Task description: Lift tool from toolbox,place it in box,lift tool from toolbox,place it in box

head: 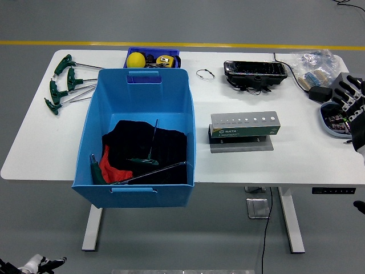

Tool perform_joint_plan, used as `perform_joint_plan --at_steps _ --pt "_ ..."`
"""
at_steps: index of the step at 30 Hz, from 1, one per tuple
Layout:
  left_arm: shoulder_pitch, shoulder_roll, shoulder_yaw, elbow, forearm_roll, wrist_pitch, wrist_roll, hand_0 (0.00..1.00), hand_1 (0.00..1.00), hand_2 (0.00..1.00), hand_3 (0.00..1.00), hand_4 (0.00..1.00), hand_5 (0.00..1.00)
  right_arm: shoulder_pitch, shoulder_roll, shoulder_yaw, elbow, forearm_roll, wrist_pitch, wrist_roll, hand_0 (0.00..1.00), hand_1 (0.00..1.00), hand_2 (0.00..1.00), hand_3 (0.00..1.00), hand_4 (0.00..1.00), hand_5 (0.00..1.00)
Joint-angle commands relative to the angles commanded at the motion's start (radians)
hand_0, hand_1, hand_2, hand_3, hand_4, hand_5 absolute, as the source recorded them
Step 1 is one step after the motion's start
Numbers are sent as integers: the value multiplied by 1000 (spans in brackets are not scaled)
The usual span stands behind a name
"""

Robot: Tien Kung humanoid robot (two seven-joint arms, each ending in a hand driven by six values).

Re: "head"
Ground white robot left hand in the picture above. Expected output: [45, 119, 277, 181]
[18, 253, 68, 274]

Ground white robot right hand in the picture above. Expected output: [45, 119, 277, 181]
[331, 74, 365, 160]

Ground large green T-handle hex key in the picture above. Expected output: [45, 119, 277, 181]
[89, 154, 188, 186]

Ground green grey hex key stand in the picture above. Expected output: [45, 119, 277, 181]
[208, 111, 282, 154]

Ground small green T-handle hex key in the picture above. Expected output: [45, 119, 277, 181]
[126, 119, 160, 167]

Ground grey square box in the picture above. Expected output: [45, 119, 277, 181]
[330, 71, 365, 103]

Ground large light blue plastic box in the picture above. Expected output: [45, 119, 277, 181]
[71, 68, 197, 209]

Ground pale blue parts bowl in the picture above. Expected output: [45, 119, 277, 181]
[319, 101, 357, 139]

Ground black power adapter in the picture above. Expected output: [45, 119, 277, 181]
[308, 86, 333, 103]

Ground taped resistor strips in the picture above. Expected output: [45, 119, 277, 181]
[296, 70, 333, 88]

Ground white table leg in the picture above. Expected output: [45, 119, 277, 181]
[82, 207, 103, 252]
[278, 187, 306, 254]

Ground black table control panel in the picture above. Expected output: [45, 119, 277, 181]
[311, 187, 356, 195]

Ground clear plastic parts bag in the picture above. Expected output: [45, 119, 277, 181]
[290, 49, 343, 86]

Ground red cloth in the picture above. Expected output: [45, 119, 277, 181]
[99, 144, 134, 183]

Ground black electronics tray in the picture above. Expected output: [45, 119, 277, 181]
[223, 59, 288, 95]

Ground metal floor plate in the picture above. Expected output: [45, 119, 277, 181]
[246, 198, 271, 219]

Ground black cloth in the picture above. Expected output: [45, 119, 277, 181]
[102, 120, 188, 185]

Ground yellow tape measure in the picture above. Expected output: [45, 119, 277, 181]
[155, 55, 175, 68]

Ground small dark blue bin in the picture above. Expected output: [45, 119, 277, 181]
[123, 47, 180, 69]

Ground yellow ball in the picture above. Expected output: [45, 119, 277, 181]
[126, 52, 146, 68]

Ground black adapter cable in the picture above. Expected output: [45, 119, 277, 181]
[273, 52, 311, 94]

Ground black cable on floor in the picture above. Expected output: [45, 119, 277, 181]
[333, 0, 365, 14]

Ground thin wire loop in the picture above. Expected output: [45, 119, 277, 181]
[196, 68, 216, 82]

